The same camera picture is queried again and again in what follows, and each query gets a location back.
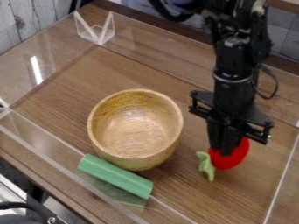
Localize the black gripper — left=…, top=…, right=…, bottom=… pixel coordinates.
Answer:
left=190, top=90, right=275, bottom=156

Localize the red plush fruit green leaf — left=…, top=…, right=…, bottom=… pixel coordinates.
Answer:
left=196, top=137, right=250, bottom=181

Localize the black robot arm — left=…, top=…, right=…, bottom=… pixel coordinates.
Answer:
left=150, top=0, right=274, bottom=156

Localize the wooden bowl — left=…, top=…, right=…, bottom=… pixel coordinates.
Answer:
left=87, top=88, right=183, bottom=171

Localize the green rectangular block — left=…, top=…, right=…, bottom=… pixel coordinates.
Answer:
left=77, top=154, right=155, bottom=200

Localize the clear acrylic tray enclosure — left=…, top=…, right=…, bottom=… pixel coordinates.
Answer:
left=0, top=16, right=299, bottom=224

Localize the clear acrylic corner bracket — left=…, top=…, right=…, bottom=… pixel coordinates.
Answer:
left=73, top=11, right=116, bottom=46

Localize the black metal mount bracket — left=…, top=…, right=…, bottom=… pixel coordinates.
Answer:
left=25, top=198, right=68, bottom=224

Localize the black cable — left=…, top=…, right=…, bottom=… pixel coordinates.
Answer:
left=0, top=200, right=44, bottom=224

